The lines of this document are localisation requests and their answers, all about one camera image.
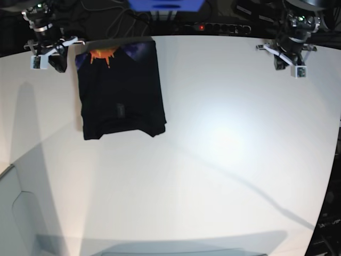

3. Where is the blue box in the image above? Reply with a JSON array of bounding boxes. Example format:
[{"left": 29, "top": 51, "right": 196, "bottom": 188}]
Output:
[{"left": 128, "top": 0, "right": 205, "bottom": 12}]

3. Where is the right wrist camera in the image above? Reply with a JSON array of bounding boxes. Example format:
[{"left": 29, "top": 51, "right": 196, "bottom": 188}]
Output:
[{"left": 30, "top": 55, "right": 48, "bottom": 70}]

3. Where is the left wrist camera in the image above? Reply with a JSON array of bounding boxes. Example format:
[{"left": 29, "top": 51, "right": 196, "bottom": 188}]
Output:
[{"left": 291, "top": 65, "right": 307, "bottom": 78}]

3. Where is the black power strip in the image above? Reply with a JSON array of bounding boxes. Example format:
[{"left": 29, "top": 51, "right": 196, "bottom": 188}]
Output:
[{"left": 181, "top": 22, "right": 252, "bottom": 36}]

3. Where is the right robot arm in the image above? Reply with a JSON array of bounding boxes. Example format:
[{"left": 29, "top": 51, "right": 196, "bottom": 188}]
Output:
[{"left": 22, "top": 1, "right": 85, "bottom": 73}]

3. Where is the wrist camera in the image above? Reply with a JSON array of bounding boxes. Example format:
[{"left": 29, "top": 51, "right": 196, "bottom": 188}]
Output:
[
  {"left": 30, "top": 55, "right": 48, "bottom": 70},
  {"left": 291, "top": 65, "right": 307, "bottom": 78}
]

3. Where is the black T-shirt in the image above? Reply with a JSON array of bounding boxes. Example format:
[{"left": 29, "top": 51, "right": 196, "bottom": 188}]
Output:
[{"left": 75, "top": 41, "right": 167, "bottom": 140}]

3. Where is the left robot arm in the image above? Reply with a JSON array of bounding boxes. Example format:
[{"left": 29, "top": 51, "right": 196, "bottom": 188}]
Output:
[{"left": 256, "top": 1, "right": 334, "bottom": 78}]

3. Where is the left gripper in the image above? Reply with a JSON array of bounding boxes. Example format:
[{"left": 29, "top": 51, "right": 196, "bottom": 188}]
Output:
[{"left": 256, "top": 39, "right": 318, "bottom": 70}]

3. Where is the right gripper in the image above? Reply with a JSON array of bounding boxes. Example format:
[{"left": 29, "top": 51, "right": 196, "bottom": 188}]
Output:
[{"left": 23, "top": 36, "right": 86, "bottom": 73}]

